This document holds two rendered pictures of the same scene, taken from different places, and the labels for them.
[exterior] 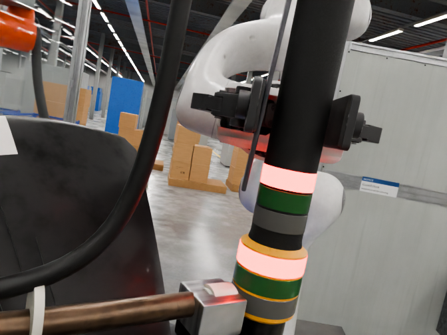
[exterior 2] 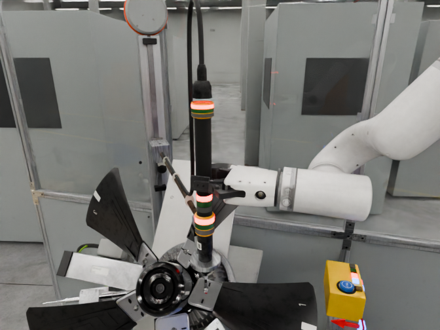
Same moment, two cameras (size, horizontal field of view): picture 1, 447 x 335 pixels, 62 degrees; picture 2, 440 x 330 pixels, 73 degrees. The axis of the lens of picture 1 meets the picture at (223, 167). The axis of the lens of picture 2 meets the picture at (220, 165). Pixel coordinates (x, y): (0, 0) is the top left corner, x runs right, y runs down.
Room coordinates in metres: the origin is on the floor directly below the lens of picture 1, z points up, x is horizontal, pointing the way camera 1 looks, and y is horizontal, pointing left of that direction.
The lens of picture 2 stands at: (0.41, -0.59, 1.72)
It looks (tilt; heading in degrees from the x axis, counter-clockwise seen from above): 20 degrees down; 104
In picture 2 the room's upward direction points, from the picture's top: straight up
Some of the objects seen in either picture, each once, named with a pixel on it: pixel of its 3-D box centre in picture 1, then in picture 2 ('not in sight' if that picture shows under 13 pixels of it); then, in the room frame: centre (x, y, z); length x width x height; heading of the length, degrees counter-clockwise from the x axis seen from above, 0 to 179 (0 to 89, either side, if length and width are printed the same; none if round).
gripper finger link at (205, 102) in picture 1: (236, 110); not in sight; (0.30, 0.00, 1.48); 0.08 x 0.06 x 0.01; 114
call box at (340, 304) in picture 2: not in sight; (342, 290); (0.60, 0.25, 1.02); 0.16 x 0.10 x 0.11; 89
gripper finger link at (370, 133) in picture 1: (329, 127); (233, 190); (0.30, -0.08, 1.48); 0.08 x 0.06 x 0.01; 64
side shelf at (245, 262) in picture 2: not in sight; (219, 262); (0.13, 0.51, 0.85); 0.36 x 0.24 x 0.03; 179
